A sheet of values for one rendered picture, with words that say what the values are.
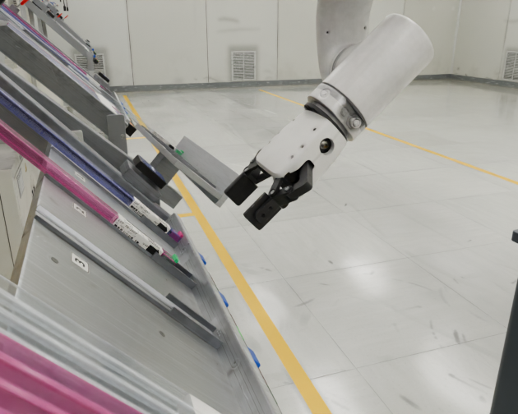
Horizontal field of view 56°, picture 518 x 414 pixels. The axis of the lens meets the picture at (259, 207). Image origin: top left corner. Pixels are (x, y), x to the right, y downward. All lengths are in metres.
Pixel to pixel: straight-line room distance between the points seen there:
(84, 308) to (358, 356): 1.40
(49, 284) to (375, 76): 0.47
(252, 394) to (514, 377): 0.59
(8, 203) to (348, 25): 1.09
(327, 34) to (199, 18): 7.55
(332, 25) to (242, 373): 0.50
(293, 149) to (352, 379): 1.05
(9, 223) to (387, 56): 1.18
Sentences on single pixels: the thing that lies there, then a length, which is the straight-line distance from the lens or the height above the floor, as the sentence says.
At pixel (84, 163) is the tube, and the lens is 0.60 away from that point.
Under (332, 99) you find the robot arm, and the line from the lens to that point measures 0.63.
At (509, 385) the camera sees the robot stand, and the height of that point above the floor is 0.44.
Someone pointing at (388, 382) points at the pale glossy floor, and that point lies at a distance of 1.58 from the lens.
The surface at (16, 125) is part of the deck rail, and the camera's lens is 0.68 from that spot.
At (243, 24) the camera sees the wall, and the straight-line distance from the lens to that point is 8.45.
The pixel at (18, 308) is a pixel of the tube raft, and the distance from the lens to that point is 0.25.
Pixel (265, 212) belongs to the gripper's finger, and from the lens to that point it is 0.60.
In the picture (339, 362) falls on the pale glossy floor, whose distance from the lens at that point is 1.63.
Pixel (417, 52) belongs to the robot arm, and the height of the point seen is 0.96.
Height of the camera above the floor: 0.99
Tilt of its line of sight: 20 degrees down
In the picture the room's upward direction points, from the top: straight up
